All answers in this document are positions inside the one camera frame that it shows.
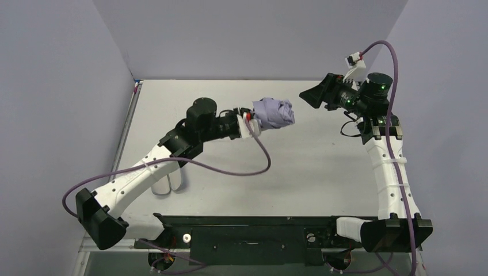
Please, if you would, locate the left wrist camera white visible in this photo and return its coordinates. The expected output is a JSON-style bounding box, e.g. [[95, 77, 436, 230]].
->
[[236, 112, 261, 139]]

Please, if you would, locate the lavender umbrella case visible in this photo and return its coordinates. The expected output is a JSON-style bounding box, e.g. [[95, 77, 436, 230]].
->
[[151, 170, 184, 196]]

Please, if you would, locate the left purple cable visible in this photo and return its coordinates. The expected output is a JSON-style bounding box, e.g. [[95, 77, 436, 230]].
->
[[62, 116, 272, 276]]

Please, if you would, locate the lavender umbrella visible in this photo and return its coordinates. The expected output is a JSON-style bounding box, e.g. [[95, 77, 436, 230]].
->
[[253, 98, 295, 131]]

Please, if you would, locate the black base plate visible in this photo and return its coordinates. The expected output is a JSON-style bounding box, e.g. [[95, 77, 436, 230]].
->
[[95, 215, 402, 267]]

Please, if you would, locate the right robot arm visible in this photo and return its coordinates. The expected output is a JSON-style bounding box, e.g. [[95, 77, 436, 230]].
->
[[299, 72, 433, 252]]

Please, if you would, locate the aluminium frame rail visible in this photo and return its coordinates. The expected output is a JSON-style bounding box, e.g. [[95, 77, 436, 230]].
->
[[79, 226, 431, 252]]

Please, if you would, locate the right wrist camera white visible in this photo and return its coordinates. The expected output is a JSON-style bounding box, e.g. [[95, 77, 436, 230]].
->
[[343, 52, 367, 83]]

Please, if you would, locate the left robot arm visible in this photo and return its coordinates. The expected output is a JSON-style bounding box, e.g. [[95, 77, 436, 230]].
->
[[75, 98, 260, 250]]

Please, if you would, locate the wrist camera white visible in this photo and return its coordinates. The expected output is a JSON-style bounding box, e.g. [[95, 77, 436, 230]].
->
[[236, 112, 261, 139], [343, 52, 367, 83]]

